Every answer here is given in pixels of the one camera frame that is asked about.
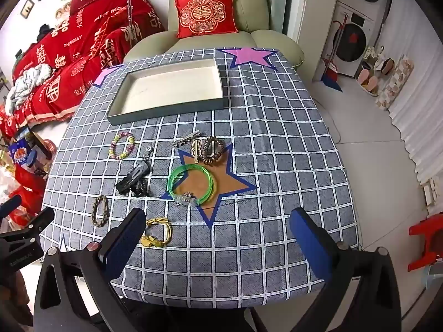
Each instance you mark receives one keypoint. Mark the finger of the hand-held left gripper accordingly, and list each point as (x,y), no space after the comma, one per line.
(39,219)
(10,205)

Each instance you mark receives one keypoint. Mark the red printed blanket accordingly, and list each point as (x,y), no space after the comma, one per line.
(86,41)

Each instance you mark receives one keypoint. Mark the grey checked tablecloth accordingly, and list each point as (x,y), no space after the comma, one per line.
(277,145)

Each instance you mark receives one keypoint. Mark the grey knotted cushion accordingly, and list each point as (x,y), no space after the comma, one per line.
(31,79)

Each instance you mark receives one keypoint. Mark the silver hair clip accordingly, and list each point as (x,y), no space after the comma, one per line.
(187,138)

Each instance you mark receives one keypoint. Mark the blue printed box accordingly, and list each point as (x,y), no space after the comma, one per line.
(22,154)

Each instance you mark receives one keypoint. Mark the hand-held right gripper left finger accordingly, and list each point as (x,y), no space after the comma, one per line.
(121,245)

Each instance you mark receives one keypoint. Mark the pink corner marker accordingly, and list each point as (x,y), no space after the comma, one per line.
(103,76)

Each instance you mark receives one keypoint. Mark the pink star marker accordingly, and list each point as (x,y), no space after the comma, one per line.
(250,56)

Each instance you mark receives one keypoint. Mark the wall picture frame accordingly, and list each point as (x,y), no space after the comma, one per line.
(27,7)

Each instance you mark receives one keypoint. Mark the small silver earring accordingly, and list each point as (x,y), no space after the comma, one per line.
(148,149)

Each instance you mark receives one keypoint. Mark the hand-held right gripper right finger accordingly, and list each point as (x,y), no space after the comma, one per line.
(308,245)

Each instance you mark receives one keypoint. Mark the slipper rack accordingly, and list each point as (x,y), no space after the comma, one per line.
(372,74)

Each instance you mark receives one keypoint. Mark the green bangles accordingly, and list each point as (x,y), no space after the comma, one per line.
(174,176)

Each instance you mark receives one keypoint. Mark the gold rabbit hair clip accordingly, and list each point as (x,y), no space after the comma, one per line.
(196,151)

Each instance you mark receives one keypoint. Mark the checked beige mat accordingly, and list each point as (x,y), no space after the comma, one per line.
(396,83)

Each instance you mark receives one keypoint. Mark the red embroidered cushion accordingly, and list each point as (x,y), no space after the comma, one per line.
(206,13)

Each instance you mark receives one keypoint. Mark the grey tray with white inside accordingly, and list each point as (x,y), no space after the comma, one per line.
(169,83)

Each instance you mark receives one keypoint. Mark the red plastic stool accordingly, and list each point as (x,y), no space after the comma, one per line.
(427,228)

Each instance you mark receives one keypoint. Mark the brown star marker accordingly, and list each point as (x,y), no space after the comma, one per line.
(230,185)

